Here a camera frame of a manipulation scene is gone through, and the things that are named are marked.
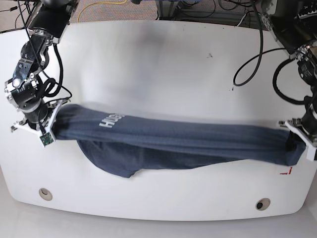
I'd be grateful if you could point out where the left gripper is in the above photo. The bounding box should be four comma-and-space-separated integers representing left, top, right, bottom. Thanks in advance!
285, 111, 317, 152

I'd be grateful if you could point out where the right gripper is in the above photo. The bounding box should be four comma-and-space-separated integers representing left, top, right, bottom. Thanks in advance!
23, 104, 52, 129

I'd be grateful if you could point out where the dark blue t-shirt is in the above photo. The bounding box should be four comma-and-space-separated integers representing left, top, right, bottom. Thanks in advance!
53, 105, 306, 178

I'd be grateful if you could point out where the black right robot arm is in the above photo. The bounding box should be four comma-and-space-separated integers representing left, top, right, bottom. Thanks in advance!
4, 0, 78, 130

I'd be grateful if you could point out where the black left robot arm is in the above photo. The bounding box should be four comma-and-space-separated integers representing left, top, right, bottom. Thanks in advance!
261, 0, 317, 153

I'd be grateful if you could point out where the red tape rectangle marking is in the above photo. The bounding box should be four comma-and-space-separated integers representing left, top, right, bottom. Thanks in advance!
280, 167, 293, 175

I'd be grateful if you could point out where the black tripod leg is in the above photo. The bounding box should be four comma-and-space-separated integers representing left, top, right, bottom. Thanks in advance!
25, 0, 40, 26

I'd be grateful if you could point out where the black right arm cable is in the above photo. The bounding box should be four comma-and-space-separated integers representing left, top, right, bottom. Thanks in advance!
16, 0, 72, 132

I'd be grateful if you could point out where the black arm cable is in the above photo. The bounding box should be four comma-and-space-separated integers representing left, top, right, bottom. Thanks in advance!
16, 0, 72, 132
232, 0, 310, 105

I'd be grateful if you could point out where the right table cable grommet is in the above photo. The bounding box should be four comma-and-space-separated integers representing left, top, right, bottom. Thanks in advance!
256, 198, 270, 211

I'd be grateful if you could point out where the table cable grommet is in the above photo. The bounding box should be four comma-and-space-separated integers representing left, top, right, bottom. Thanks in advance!
39, 188, 53, 201
256, 198, 270, 211

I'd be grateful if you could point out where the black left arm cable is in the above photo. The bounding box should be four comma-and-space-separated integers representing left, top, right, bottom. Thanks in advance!
232, 0, 310, 105

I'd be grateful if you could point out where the left table cable grommet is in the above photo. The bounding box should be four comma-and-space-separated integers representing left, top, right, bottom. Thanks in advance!
39, 188, 53, 201

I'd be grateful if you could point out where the yellow cable on floor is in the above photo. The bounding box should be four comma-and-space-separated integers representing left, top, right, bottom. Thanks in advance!
77, 0, 128, 23

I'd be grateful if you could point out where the aluminium frame stand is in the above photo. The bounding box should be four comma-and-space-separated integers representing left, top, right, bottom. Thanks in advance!
155, 0, 179, 20

